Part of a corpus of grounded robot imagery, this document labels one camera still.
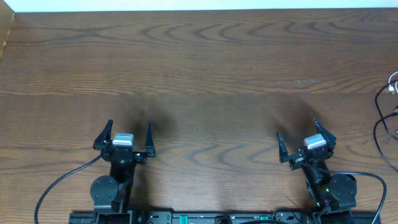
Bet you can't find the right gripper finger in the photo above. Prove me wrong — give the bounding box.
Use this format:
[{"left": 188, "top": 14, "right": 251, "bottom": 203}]
[
  {"left": 313, "top": 119, "right": 336, "bottom": 146},
  {"left": 276, "top": 132, "right": 289, "bottom": 159}
]

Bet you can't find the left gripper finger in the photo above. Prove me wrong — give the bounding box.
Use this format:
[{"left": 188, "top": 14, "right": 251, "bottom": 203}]
[
  {"left": 144, "top": 122, "right": 155, "bottom": 153},
  {"left": 93, "top": 119, "right": 113, "bottom": 151}
]

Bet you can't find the white USB cable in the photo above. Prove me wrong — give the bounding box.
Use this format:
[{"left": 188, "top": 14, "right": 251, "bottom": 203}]
[{"left": 387, "top": 70, "right": 398, "bottom": 96}]

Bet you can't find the black USB cable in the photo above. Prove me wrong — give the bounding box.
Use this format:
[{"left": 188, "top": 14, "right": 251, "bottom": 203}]
[{"left": 374, "top": 79, "right": 398, "bottom": 141}]

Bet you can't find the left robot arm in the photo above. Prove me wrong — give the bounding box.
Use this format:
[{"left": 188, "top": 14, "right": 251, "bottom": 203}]
[{"left": 90, "top": 120, "right": 156, "bottom": 217}]

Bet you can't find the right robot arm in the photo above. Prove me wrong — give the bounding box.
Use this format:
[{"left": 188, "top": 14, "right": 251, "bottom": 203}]
[{"left": 276, "top": 119, "right": 357, "bottom": 223}]

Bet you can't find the left camera cable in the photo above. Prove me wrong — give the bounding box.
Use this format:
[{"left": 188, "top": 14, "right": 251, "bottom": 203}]
[{"left": 34, "top": 154, "right": 103, "bottom": 224}]

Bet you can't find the camera cable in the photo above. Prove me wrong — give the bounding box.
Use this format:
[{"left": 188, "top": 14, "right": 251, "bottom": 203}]
[
  {"left": 317, "top": 111, "right": 398, "bottom": 224},
  {"left": 34, "top": 154, "right": 103, "bottom": 224}
]

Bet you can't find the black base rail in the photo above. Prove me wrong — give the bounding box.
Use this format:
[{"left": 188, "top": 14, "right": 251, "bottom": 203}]
[{"left": 68, "top": 209, "right": 374, "bottom": 224}]

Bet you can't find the right camera cable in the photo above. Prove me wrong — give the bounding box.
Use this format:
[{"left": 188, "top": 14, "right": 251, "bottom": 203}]
[{"left": 317, "top": 111, "right": 398, "bottom": 224}]

